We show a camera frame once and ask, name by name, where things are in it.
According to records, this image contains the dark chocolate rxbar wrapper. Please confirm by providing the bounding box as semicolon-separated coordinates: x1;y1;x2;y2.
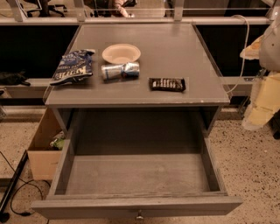
149;78;186;92

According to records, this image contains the cardboard box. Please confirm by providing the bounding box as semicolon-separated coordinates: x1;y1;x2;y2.
27;108;62;180

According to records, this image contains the blue kettle chips bag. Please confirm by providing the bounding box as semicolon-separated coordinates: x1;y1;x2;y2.
50;49;95;86

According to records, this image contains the metal drawer knob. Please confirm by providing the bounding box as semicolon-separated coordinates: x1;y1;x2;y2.
136;210;144;221

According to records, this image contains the beige paper bowl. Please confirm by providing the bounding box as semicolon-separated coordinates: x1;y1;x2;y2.
102;44;141;64

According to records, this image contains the grey wooden cabinet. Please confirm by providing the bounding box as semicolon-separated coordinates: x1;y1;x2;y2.
45;23;229;132

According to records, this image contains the open grey top drawer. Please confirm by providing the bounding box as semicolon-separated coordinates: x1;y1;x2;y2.
31;108;243;221

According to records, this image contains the black floor cable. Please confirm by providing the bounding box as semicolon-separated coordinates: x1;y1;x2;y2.
0;150;53;224

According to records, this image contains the person in background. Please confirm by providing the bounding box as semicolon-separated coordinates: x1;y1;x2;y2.
83;0;137;18

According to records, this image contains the white hanging cable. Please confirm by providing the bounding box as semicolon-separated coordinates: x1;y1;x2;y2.
225;14;251;95

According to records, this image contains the green white trash in box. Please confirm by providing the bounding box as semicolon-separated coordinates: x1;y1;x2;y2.
50;131;66;151

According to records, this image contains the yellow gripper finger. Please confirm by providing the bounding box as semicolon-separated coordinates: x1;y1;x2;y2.
240;36;263;60
241;72;280;130

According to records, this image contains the black office chair base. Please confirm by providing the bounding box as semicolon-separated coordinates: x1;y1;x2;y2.
24;0;67;18

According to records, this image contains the black object on ledge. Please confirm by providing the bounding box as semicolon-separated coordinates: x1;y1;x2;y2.
0;72;31;86

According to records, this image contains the silver blue drink can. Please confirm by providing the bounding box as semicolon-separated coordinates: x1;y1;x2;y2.
101;62;140;81

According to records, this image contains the metal clamp bracket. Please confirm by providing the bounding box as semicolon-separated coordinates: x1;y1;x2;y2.
244;68;266;81

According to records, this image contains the black floor bar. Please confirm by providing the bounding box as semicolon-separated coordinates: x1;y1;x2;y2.
0;151;28;223

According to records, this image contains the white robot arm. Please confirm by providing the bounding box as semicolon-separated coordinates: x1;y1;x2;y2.
240;15;280;130

